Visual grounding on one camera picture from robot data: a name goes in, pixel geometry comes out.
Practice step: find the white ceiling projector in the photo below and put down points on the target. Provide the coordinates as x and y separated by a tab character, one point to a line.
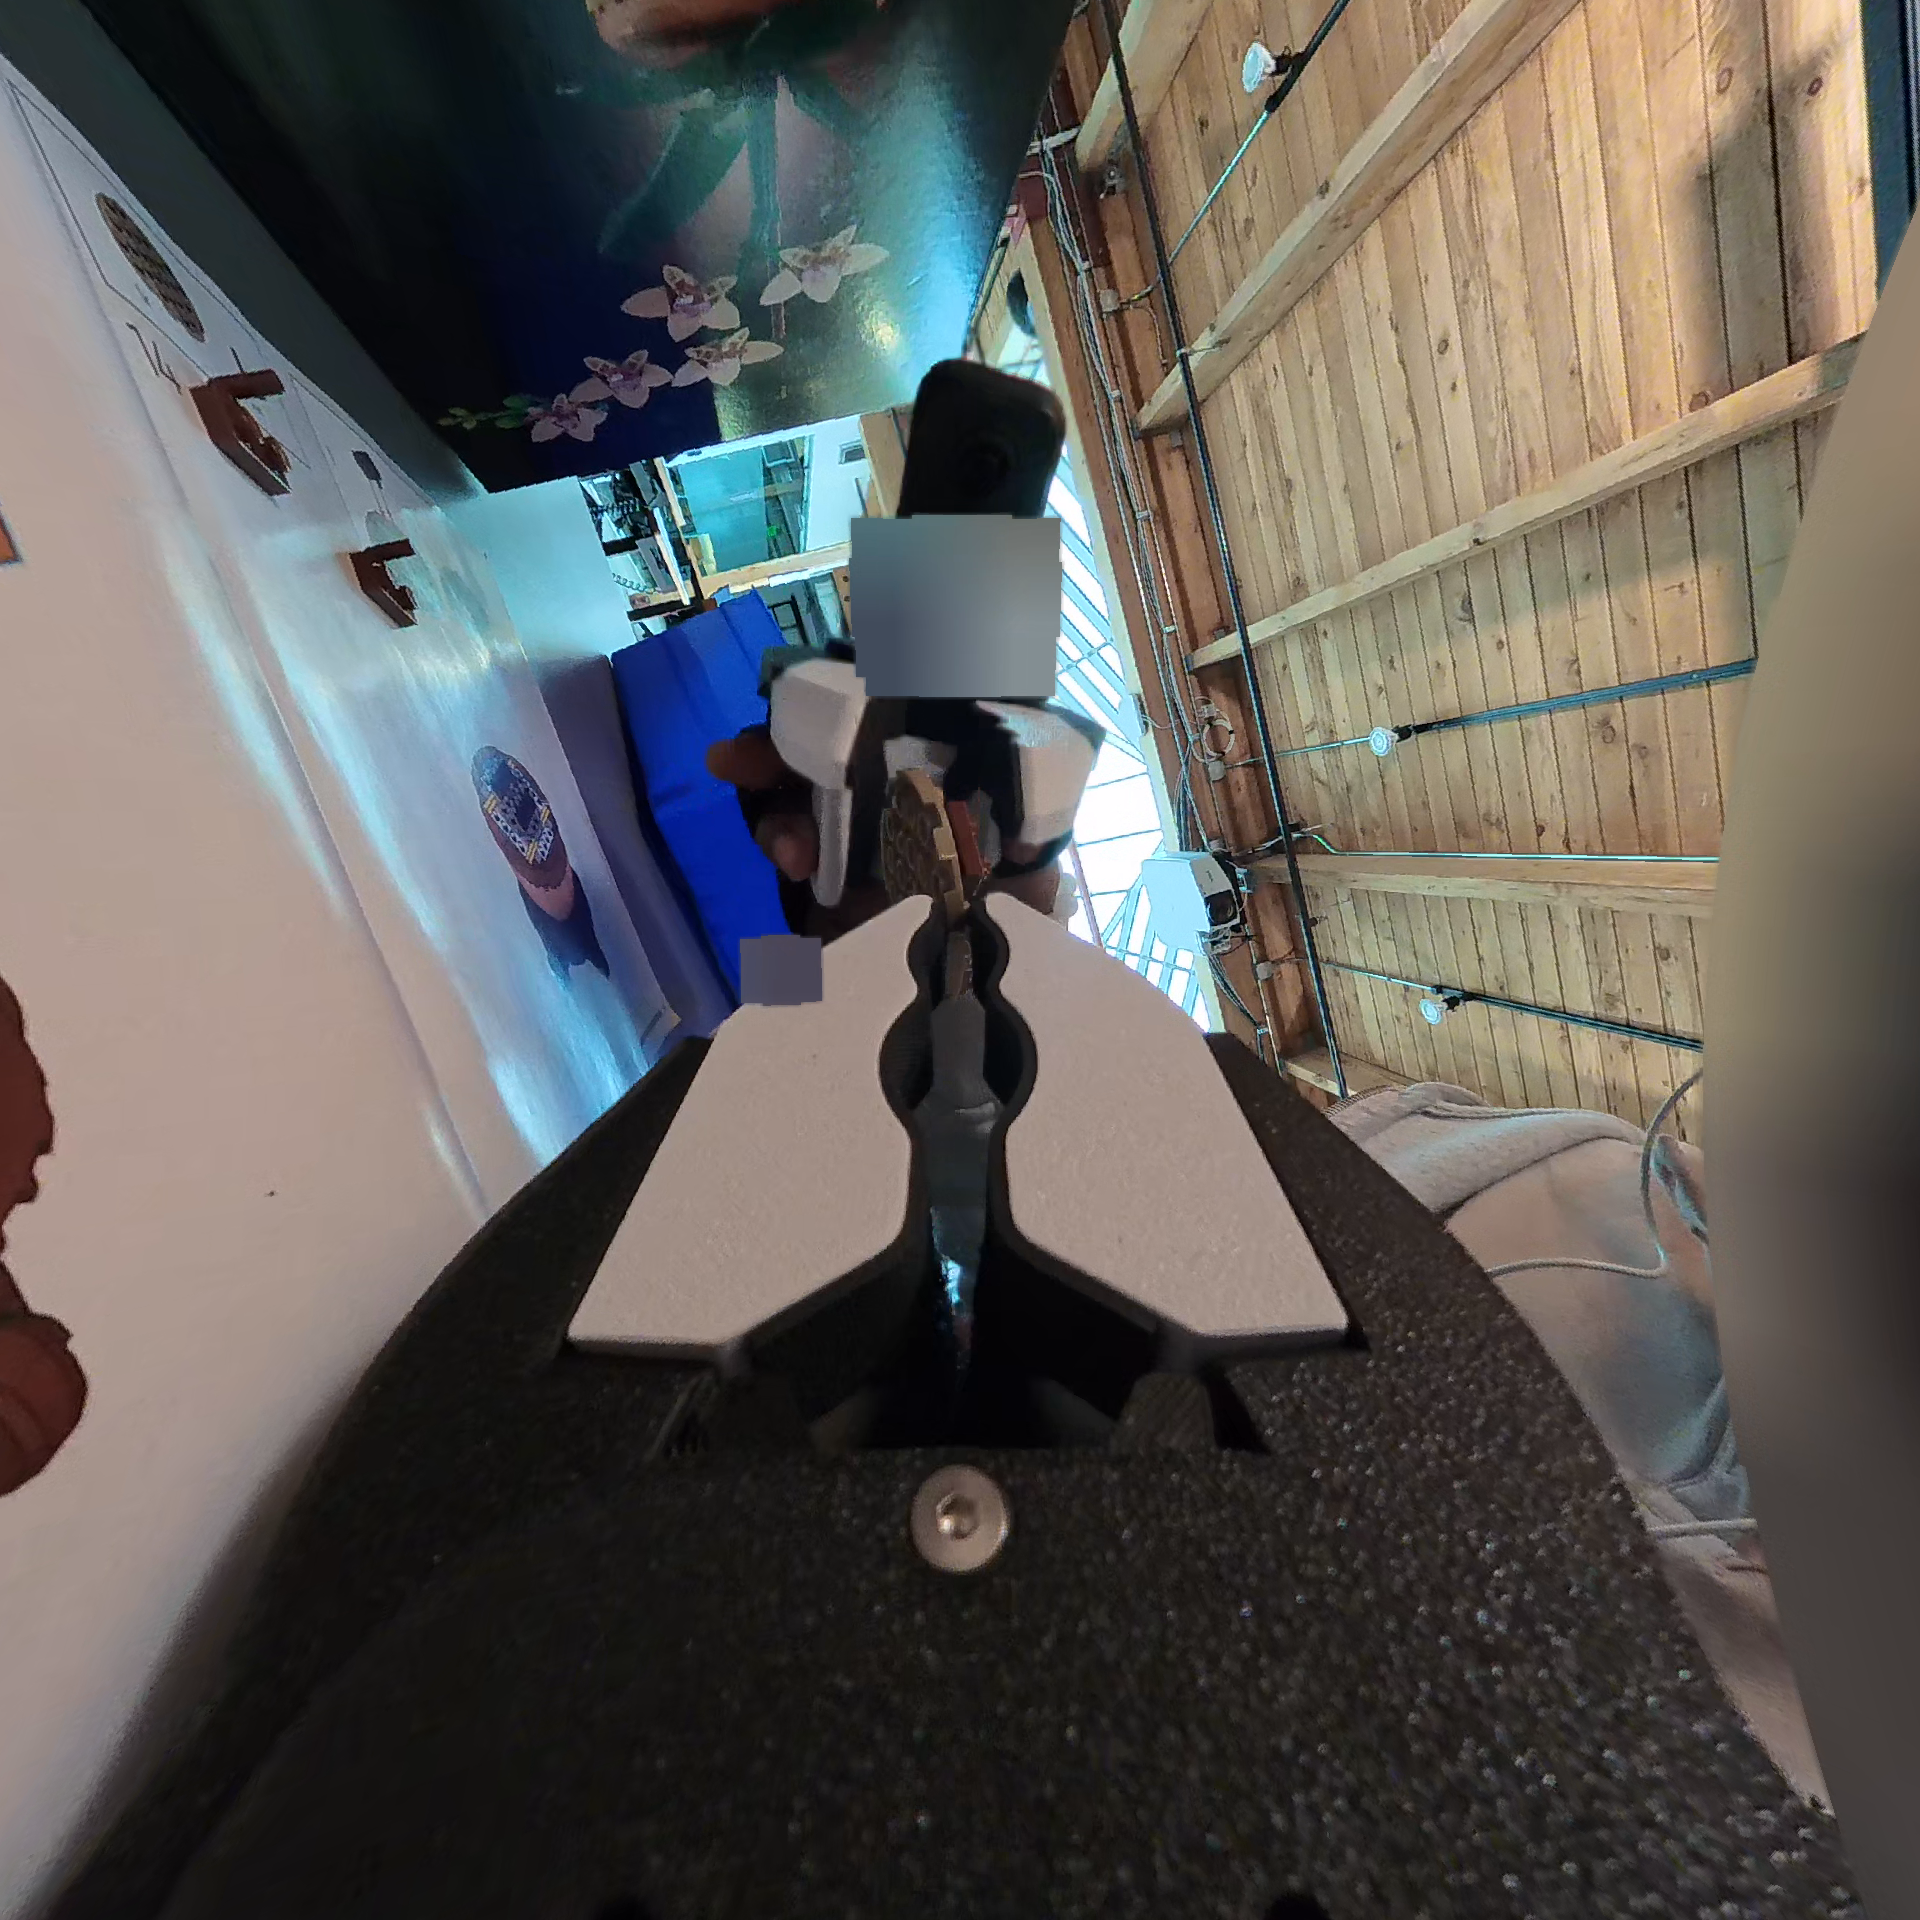
1181	895

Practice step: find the black flower print box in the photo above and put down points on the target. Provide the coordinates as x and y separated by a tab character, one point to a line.
602	209

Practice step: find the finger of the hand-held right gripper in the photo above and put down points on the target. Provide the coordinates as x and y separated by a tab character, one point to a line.
1054	781
816	754

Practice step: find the person's right hand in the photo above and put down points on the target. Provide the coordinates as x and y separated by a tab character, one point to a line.
757	781

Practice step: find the small brown brick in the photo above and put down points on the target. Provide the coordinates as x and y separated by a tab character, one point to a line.
240	426
382	581

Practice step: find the white instruction booklet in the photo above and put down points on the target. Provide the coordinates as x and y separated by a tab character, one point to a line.
181	904

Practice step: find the tan round plate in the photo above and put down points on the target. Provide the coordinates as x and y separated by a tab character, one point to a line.
931	840

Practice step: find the blue plastic bin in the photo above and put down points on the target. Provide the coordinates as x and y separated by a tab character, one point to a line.
691	811

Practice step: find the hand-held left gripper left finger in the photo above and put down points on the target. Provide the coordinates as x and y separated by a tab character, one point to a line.
764	1186

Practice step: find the ceiling spot lamp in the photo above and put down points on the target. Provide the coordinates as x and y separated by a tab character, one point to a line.
1381	741
1434	1006
1262	68

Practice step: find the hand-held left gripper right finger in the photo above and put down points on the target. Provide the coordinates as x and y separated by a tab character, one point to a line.
1158	1186

